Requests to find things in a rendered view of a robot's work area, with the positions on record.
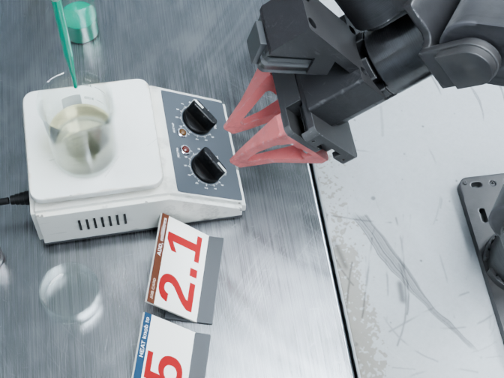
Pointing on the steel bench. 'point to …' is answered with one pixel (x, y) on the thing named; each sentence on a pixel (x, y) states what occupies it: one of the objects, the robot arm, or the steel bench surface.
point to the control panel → (224, 149)
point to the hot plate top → (32, 132)
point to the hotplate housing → (130, 200)
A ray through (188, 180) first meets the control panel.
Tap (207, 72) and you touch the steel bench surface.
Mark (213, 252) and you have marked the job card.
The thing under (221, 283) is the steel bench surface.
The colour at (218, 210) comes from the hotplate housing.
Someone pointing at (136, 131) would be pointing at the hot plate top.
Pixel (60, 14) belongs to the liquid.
